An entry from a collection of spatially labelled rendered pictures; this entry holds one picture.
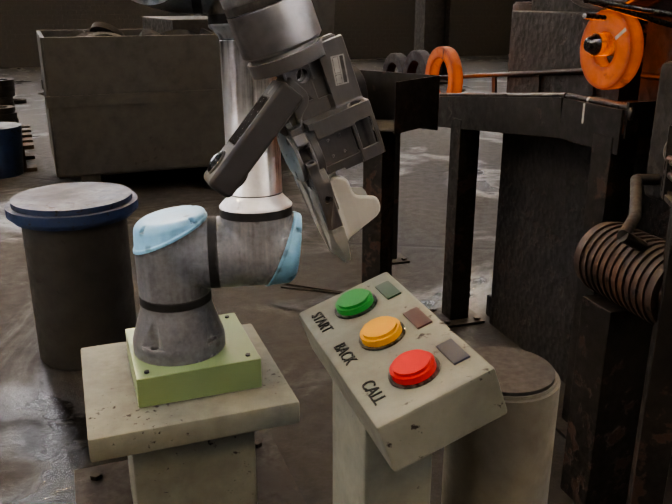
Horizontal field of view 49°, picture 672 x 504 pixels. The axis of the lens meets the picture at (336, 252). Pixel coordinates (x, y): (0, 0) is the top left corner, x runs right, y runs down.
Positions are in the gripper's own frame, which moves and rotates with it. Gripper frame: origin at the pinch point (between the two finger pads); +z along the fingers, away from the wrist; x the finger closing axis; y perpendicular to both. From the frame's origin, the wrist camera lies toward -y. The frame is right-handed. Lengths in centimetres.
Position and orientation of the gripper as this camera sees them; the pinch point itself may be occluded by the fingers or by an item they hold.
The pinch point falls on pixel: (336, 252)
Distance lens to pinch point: 74.2
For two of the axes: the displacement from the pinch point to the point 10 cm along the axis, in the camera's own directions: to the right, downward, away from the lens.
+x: -3.1, -3.0, 9.0
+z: 3.3, 8.6, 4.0
